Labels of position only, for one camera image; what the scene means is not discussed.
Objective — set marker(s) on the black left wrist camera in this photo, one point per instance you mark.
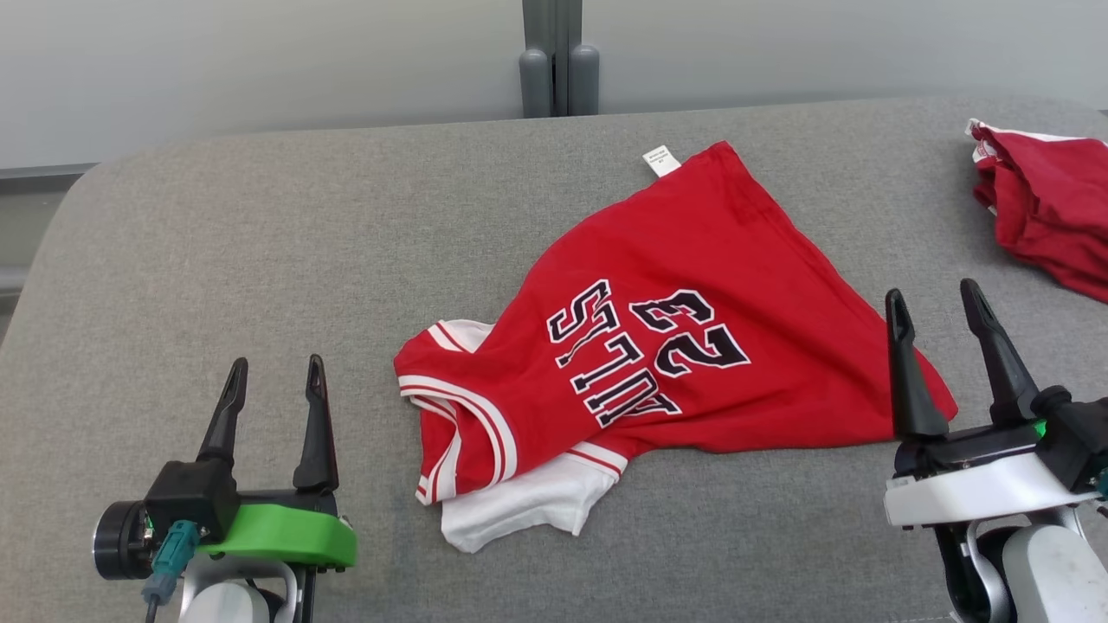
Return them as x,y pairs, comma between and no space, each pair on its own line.
190,497

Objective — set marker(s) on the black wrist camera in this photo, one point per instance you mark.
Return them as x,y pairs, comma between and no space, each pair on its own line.
190,497
1073,433

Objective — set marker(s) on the red shorts with white stripes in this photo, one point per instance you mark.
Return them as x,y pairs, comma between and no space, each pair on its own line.
1056,208

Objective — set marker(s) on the red jersey with number 23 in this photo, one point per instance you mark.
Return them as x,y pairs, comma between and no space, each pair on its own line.
692,242

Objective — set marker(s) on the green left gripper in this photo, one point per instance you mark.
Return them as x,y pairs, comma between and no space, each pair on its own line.
286,532

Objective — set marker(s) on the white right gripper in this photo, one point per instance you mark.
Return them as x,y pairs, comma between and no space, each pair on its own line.
969,493

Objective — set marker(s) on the grey wall bottom rail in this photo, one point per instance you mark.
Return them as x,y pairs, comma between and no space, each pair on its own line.
43,170

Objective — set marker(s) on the grey double partition post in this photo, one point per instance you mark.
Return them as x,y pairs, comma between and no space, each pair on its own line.
558,52

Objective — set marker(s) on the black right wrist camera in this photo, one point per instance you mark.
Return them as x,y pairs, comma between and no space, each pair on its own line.
1073,433

